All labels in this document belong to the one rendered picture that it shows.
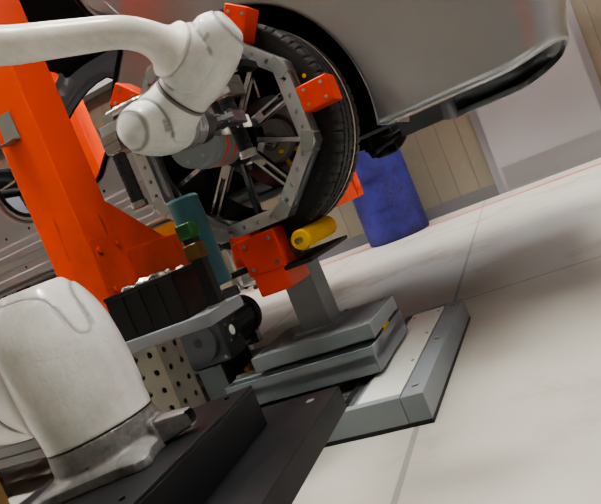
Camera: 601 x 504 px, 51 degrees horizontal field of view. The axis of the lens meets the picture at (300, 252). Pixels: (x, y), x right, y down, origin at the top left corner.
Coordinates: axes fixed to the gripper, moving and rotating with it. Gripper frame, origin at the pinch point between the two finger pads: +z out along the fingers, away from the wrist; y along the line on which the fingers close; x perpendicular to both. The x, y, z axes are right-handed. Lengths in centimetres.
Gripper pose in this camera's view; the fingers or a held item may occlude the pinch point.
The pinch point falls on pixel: (235, 124)
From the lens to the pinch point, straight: 153.1
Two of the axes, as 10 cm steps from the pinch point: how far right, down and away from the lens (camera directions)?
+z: 3.5, -2.0, 9.1
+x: -3.7, -9.3, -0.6
